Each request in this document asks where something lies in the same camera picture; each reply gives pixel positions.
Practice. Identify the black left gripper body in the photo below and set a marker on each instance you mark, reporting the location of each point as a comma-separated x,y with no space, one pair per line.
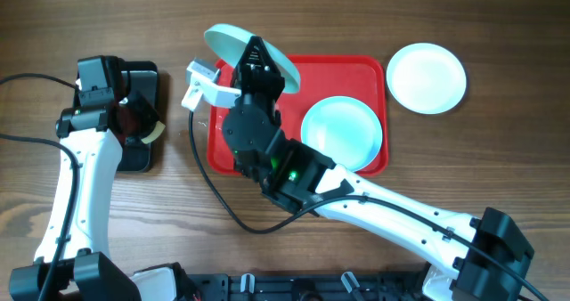
146,117

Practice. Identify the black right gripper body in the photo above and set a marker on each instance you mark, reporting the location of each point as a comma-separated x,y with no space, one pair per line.
268,97

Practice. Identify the green yellow sponge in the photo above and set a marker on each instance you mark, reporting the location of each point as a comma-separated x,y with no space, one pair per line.
154,134

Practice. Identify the light blue plate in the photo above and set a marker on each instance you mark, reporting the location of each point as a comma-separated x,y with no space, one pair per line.
344,129
229,42

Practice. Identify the white plate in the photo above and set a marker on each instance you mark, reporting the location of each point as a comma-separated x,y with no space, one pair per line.
426,78

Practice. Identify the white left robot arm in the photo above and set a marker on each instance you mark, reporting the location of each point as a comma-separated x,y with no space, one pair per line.
72,261

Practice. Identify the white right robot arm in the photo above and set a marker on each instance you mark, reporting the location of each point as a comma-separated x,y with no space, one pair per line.
469,258

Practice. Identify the black water tray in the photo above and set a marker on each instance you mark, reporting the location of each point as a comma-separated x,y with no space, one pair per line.
144,77

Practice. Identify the red plastic tray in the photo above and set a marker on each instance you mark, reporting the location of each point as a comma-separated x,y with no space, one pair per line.
322,76

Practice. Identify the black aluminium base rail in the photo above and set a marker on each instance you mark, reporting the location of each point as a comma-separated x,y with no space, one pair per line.
385,286

